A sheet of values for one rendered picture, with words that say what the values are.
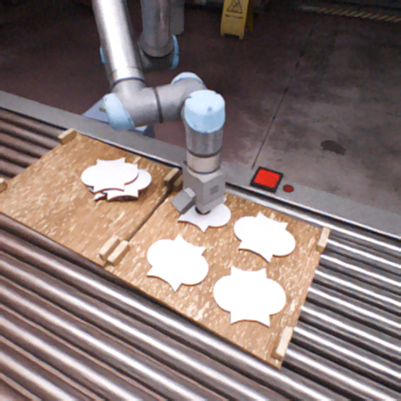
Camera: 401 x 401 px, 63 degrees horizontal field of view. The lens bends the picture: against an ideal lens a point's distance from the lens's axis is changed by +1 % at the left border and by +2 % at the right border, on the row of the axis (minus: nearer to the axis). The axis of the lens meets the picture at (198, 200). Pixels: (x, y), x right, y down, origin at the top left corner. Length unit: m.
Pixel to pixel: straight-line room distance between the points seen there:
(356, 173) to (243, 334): 2.02
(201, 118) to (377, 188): 2.01
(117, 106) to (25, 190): 0.43
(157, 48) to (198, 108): 0.62
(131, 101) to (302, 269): 0.51
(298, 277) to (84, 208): 0.55
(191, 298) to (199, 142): 0.32
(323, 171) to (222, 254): 1.81
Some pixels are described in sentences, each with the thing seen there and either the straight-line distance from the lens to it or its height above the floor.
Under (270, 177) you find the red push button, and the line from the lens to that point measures 0.96.
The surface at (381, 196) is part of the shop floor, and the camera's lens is 2.47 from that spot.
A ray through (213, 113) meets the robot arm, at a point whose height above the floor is 1.25.
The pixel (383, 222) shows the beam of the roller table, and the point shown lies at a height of 0.91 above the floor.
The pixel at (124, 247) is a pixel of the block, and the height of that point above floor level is 0.96.
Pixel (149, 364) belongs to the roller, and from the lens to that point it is 0.69.
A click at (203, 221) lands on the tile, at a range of 0.80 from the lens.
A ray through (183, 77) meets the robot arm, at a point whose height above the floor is 1.24.
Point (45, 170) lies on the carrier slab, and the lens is 1.05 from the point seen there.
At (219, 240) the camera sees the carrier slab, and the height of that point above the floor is 0.94.
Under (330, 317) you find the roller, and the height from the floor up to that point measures 0.92.
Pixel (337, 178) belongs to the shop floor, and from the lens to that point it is 2.47.
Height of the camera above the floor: 1.57
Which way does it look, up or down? 48 degrees down
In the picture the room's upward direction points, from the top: straight up
